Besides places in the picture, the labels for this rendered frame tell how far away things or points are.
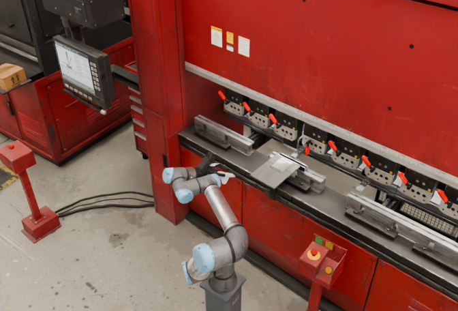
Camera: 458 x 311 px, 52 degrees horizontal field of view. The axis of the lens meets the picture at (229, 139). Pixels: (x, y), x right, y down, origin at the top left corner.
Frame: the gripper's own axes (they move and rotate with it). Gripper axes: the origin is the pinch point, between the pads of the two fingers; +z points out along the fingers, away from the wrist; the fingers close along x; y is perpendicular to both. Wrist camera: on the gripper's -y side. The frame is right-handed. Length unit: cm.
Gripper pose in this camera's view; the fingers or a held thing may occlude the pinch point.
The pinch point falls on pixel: (228, 169)
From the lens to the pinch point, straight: 244.1
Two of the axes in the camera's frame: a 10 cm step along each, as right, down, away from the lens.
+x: 5.0, 3.4, -8.0
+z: 8.5, 0.0, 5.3
